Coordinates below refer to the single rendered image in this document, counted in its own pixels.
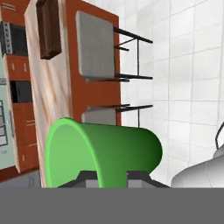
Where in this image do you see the dark brown wooden tray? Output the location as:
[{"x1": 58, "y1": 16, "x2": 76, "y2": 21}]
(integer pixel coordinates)
[{"x1": 35, "y1": 0, "x2": 63, "y2": 60}]

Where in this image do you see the black microwave oven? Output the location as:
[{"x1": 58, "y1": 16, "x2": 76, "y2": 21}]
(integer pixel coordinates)
[{"x1": 10, "y1": 80, "x2": 33, "y2": 104}]

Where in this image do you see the white grey rounded object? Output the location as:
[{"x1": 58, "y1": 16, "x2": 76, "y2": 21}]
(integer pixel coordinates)
[{"x1": 170, "y1": 122, "x2": 224, "y2": 189}]

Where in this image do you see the pale grey fridge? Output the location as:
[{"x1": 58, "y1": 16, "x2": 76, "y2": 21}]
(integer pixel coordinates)
[{"x1": 0, "y1": 55, "x2": 16, "y2": 171}]

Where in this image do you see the grey seat black leg stool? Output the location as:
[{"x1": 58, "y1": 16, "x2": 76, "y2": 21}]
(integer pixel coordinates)
[
  {"x1": 80, "y1": 103, "x2": 154, "y2": 129},
  {"x1": 75, "y1": 10, "x2": 154, "y2": 83}
]

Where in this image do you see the black wall oven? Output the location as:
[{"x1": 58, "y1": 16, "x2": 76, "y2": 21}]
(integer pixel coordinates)
[{"x1": 0, "y1": 21, "x2": 29, "y2": 58}]

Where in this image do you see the orange dining counter, marble top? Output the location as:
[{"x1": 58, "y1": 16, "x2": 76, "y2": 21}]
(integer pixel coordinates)
[{"x1": 24, "y1": 0, "x2": 123, "y2": 188}]

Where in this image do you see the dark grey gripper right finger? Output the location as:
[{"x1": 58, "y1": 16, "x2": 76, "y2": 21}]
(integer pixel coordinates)
[{"x1": 125, "y1": 171, "x2": 172, "y2": 189}]

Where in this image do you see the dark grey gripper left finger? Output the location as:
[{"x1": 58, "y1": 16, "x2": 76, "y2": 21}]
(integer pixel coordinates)
[{"x1": 57, "y1": 171, "x2": 101, "y2": 189}]

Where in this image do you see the orange cupboard run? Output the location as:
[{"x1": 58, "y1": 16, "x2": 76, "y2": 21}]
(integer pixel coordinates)
[{"x1": 0, "y1": 0, "x2": 40, "y2": 183}]

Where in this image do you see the green cup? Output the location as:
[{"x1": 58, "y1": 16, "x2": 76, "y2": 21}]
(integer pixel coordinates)
[{"x1": 45, "y1": 117, "x2": 164, "y2": 189}]

